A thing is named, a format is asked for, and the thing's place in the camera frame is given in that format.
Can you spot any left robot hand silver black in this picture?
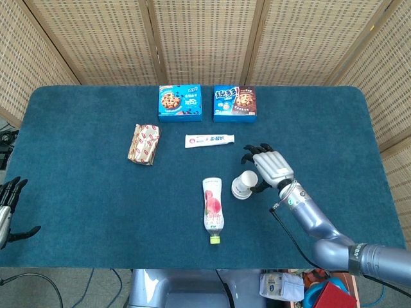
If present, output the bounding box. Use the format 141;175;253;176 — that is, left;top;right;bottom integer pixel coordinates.
0;176;42;250

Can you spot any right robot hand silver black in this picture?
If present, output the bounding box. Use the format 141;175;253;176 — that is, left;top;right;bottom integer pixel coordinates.
241;143;295;193

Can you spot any blue carpet table mat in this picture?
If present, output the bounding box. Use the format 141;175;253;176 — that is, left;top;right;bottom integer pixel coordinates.
0;85;407;270

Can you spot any drink bottle with pink label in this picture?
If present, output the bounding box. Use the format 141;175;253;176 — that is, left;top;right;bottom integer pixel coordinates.
202;177;225;245

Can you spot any white toothpaste tube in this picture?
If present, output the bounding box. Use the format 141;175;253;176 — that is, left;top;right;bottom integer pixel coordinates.
184;133;236;149

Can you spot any blue and brown cookie box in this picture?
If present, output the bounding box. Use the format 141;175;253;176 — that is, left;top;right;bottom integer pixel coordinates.
213;85;258;124

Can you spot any light blue cookie box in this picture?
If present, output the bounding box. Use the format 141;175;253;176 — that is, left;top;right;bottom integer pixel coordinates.
157;84;203;123

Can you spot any white and blue bag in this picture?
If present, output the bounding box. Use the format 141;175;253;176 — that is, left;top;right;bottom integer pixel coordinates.
259;272;305;303

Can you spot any gold and red snack wrapper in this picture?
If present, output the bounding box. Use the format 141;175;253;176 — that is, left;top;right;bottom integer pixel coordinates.
127;123;162;167

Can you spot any woven bamboo screen panel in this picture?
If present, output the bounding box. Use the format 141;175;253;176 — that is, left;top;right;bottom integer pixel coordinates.
146;0;267;86
0;0;81;128
245;0;395;86
330;0;411;225
24;0;168;86

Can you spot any blue plastic object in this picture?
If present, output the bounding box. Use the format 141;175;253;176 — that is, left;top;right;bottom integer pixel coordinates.
303;278;349;308

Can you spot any red box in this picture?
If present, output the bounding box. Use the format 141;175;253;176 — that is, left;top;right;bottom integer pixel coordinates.
313;280;358;308

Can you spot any silver robot torso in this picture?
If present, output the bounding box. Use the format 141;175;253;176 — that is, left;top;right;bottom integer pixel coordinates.
127;268;268;308

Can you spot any black equipment with cables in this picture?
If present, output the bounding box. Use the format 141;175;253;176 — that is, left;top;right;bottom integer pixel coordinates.
0;124;19;171

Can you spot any black cable along right arm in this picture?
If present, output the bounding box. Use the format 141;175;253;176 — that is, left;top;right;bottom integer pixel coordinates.
268;201;319;269

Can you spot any black floor cable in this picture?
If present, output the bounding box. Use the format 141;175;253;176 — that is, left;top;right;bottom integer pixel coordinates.
0;273;64;308
110;268;125;308

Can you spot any blue floor cable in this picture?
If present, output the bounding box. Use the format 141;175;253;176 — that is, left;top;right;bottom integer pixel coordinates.
76;268;95;308

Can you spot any black cable on torso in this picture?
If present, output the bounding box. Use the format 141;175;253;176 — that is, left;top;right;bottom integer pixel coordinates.
214;269;232;308

